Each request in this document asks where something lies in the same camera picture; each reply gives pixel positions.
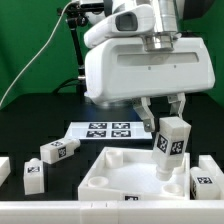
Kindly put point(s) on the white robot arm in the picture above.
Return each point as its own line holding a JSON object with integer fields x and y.
{"x": 165, "y": 31}

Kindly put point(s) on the white square tabletop panel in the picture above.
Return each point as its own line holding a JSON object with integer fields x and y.
{"x": 126, "y": 174}

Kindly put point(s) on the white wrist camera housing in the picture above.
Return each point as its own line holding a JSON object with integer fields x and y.
{"x": 138, "y": 20}

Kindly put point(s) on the white marker base sheet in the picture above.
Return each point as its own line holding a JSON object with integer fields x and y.
{"x": 107, "y": 130}

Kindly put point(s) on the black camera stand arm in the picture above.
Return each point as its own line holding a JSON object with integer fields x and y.
{"x": 76, "y": 18}

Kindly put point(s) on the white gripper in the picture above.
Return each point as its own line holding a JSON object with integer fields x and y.
{"x": 121, "y": 69}

